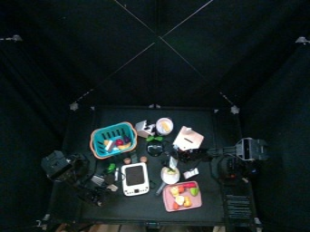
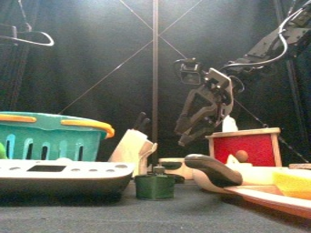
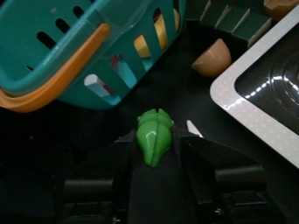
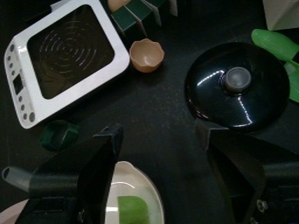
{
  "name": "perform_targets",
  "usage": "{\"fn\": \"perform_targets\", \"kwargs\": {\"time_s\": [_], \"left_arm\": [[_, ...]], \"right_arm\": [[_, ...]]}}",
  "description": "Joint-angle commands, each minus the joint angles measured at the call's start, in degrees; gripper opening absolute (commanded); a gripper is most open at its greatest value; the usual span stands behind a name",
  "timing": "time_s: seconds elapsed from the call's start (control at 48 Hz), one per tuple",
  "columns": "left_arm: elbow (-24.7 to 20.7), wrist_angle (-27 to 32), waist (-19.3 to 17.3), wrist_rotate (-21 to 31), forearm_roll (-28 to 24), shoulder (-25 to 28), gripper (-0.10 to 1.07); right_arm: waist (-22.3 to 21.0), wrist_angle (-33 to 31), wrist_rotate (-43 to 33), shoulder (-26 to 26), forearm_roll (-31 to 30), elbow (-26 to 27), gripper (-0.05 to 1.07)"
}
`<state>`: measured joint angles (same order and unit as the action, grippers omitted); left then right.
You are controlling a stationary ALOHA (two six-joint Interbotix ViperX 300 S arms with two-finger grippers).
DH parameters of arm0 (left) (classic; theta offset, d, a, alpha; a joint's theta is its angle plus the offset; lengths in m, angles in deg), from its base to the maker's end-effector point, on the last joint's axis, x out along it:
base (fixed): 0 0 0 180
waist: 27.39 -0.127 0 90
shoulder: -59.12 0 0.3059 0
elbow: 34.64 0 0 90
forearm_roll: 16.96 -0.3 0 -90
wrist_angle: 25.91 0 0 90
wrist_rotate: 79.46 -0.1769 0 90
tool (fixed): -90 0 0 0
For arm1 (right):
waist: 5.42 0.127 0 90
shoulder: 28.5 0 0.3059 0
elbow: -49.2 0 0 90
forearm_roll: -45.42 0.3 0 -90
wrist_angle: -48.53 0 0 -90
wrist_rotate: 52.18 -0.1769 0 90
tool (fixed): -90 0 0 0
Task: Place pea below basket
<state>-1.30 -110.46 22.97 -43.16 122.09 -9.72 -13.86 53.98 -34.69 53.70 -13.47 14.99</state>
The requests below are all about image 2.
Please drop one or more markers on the white toy knife block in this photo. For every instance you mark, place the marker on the white toy knife block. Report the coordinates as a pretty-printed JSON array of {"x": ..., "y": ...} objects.
[{"x": 130, "y": 148}]

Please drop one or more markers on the yellow toy cheese block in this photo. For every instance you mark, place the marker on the yellow toy cheese block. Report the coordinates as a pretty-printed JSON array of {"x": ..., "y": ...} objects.
[{"x": 293, "y": 183}]

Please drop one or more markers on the cream toy block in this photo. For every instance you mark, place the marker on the cream toy block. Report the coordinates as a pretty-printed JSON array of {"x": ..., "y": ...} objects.
[{"x": 258, "y": 174}]

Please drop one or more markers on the white bowl dark rim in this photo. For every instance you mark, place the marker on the white bowl dark rim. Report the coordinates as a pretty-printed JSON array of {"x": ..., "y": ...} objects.
[{"x": 176, "y": 165}]

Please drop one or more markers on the small white bottle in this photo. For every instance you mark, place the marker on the small white bottle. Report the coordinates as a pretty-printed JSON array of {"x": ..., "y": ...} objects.
[{"x": 229, "y": 125}]

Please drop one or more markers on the dark frame post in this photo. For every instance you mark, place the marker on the dark frame post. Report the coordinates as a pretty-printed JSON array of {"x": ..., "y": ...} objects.
[{"x": 292, "y": 100}]

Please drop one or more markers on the flat wooden piece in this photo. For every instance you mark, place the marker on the flat wooden piece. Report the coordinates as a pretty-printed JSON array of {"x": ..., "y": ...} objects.
[{"x": 300, "y": 166}]

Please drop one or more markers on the grey cream toy iron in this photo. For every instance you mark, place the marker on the grey cream toy iron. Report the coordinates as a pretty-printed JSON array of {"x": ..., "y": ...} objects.
[{"x": 213, "y": 170}]

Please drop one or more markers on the small dark green bottle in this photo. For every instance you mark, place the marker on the small dark green bottle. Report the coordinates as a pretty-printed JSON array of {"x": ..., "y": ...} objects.
[{"x": 154, "y": 186}]

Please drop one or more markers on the red wooden drawer box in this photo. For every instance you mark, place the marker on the red wooden drawer box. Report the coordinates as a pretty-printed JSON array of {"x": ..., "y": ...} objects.
[{"x": 250, "y": 147}]

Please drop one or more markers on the white black toy appliance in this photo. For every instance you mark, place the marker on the white black toy appliance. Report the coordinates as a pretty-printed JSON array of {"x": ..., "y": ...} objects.
[{"x": 60, "y": 179}]

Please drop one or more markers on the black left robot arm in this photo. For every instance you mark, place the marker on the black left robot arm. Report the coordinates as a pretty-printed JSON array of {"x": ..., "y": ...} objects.
[{"x": 8, "y": 33}]

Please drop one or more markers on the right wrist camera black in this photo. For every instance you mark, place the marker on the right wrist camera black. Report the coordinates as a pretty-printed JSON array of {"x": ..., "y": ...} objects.
[{"x": 189, "y": 72}]

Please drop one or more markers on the thin vertical frame pole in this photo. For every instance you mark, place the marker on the thin vertical frame pole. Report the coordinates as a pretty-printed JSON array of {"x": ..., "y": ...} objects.
[{"x": 154, "y": 60}]

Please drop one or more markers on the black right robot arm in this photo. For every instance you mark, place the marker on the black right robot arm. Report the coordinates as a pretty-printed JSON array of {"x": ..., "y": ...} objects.
[{"x": 274, "y": 45}]

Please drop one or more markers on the wooden tray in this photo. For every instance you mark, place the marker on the wooden tray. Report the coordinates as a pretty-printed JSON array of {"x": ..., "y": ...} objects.
[{"x": 278, "y": 201}]

